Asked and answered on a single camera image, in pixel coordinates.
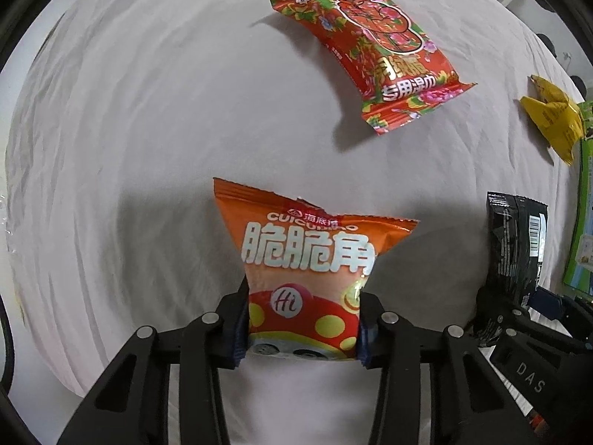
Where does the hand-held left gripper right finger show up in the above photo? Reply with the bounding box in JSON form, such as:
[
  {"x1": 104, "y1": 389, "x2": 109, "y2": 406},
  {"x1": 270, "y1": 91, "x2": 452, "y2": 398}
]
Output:
[{"x1": 356, "y1": 287, "x2": 544, "y2": 445}]

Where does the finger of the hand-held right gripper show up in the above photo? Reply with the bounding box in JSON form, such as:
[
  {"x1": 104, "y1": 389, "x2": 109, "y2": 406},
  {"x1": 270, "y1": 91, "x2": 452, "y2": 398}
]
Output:
[
  {"x1": 473, "y1": 286, "x2": 530, "y2": 349},
  {"x1": 532, "y1": 288, "x2": 593, "y2": 349}
]

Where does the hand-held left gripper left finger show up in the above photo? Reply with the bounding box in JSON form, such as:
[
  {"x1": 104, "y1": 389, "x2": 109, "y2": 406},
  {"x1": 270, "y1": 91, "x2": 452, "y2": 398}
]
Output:
[{"x1": 56, "y1": 279, "x2": 251, "y2": 445}]

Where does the black snack packet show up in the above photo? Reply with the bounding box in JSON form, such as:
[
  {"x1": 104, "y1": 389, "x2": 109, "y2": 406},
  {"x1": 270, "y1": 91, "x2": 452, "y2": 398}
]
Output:
[{"x1": 486, "y1": 190, "x2": 549, "y2": 317}]

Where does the orange snack packet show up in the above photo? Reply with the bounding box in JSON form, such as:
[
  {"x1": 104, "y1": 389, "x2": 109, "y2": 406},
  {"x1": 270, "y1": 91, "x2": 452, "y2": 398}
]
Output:
[{"x1": 212, "y1": 177, "x2": 420, "y2": 362}]

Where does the green snack packet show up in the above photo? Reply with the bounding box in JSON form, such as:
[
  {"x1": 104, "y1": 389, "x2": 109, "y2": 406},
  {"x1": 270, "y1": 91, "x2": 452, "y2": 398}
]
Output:
[{"x1": 562, "y1": 101, "x2": 593, "y2": 296}]

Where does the yellow snack packet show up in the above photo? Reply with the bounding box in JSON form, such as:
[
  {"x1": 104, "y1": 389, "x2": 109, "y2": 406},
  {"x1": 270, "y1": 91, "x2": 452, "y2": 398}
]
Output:
[{"x1": 519, "y1": 74, "x2": 586, "y2": 166}]

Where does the white bed sheet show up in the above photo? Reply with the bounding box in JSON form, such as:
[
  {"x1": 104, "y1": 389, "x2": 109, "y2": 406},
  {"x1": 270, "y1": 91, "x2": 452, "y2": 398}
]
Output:
[{"x1": 0, "y1": 0, "x2": 593, "y2": 445}]

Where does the red floral wet wipes packet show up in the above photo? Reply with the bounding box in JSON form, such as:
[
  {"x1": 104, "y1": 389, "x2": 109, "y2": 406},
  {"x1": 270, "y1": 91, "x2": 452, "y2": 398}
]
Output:
[{"x1": 269, "y1": 0, "x2": 478, "y2": 137}]

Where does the black cable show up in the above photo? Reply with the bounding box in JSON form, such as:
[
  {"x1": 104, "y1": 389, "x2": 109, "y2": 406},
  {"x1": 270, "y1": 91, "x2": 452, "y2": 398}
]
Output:
[{"x1": 0, "y1": 287, "x2": 16, "y2": 411}]

